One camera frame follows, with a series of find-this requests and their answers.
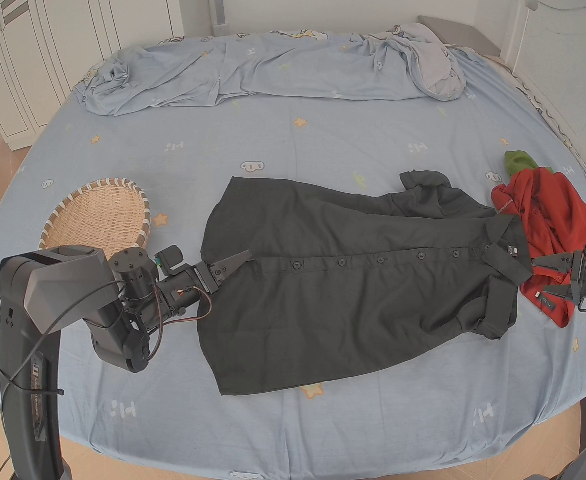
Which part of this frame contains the green garment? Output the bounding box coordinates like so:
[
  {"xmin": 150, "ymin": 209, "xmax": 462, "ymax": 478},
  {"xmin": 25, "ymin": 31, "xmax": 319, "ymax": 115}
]
[{"xmin": 504, "ymin": 150, "xmax": 553, "ymax": 181}]

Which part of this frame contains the round woven basket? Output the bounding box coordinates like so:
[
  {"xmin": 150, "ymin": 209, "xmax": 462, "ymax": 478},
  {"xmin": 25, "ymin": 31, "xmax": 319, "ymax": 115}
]
[{"xmin": 38, "ymin": 177, "xmax": 151, "ymax": 256}]

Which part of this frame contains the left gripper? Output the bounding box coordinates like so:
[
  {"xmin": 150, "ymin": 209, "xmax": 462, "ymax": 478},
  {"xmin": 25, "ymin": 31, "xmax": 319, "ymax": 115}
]
[{"xmin": 157, "ymin": 262, "xmax": 222, "ymax": 319}]

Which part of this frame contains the black cable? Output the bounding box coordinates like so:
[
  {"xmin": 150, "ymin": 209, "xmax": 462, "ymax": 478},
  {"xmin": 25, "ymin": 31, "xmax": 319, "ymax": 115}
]
[
  {"xmin": 0, "ymin": 279, "xmax": 126, "ymax": 480},
  {"xmin": 145, "ymin": 295, "xmax": 213, "ymax": 375}
]

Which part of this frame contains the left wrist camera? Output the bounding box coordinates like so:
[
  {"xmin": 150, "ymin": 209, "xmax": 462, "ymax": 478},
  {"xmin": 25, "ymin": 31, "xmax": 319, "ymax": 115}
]
[{"xmin": 154, "ymin": 244, "xmax": 185, "ymax": 277}]

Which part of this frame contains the pale blue quilt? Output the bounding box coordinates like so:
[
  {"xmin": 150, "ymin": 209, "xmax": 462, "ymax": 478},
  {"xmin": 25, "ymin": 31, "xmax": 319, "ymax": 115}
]
[{"xmin": 75, "ymin": 22, "xmax": 468, "ymax": 117}]

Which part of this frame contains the white wardrobe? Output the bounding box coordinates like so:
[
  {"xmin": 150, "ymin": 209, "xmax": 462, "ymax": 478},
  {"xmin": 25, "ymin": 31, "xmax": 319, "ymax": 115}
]
[{"xmin": 0, "ymin": 0, "xmax": 185, "ymax": 152}]

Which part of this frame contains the red shirt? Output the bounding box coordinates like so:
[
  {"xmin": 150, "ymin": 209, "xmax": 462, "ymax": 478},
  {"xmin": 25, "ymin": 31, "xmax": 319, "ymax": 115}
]
[{"xmin": 490, "ymin": 167, "xmax": 586, "ymax": 329}]

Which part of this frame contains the bed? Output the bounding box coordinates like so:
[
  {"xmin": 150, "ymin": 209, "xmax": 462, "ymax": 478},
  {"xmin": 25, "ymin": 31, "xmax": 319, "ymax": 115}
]
[{"xmin": 0, "ymin": 0, "xmax": 586, "ymax": 479}]

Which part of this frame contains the black shirt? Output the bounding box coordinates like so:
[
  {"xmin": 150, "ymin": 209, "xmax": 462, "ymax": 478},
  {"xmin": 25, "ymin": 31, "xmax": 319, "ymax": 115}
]
[{"xmin": 195, "ymin": 169, "xmax": 533, "ymax": 396}]

